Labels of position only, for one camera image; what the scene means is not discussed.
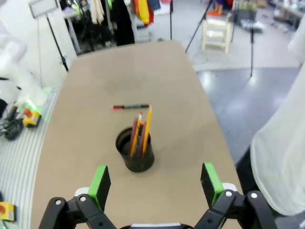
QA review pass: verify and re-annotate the person in white t-shirt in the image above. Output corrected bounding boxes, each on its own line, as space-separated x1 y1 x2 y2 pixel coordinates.
234 22 305 219

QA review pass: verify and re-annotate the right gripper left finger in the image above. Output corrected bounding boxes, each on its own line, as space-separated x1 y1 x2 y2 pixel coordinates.
42 165 113 229

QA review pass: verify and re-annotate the white light panel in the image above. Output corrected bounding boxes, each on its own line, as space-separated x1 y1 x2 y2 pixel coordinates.
28 0 60 19

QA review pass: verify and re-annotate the black mesh pen holder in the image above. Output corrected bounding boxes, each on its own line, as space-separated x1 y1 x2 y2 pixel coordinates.
115 127 155 173

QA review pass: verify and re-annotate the black stand pole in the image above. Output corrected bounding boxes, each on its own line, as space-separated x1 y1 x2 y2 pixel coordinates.
249 25 256 77

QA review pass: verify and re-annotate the black marker red cap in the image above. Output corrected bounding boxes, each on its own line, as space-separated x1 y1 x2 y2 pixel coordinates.
112 103 150 111

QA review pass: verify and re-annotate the black cable bundle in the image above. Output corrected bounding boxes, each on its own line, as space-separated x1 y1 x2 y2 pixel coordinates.
0 99 24 141

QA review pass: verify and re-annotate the beige hanging garment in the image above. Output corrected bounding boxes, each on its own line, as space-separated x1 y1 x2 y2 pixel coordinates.
90 0 105 24

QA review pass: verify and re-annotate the yellow emergency stop box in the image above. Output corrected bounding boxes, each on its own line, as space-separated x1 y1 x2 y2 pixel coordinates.
22 108 43 127
0 201 17 222

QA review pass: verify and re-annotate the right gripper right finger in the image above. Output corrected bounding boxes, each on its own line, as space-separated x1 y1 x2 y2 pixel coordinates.
193 162 279 229

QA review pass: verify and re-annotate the black hanging garment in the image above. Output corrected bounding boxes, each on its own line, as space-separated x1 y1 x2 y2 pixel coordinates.
112 0 136 46

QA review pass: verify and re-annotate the red yellow hanging garment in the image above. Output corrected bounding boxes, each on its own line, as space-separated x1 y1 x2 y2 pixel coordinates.
132 0 155 26

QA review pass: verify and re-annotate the yellow pencil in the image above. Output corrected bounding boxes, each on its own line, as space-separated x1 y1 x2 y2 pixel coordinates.
142 104 153 155
130 112 143 157

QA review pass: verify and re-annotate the black light stand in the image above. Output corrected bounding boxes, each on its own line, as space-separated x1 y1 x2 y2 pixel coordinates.
45 14 70 73

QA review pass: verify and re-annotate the maroon pencil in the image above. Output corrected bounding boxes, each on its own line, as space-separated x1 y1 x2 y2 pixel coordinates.
129 117 139 155
138 121 147 155

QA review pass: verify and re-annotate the grey slotted mounting platform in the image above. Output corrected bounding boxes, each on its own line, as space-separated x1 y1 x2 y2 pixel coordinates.
0 90 60 229

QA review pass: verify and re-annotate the small white wooden stool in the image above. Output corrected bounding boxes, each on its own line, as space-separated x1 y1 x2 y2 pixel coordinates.
202 13 234 54

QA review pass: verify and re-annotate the black tripod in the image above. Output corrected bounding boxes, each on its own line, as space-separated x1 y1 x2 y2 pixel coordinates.
169 0 215 53

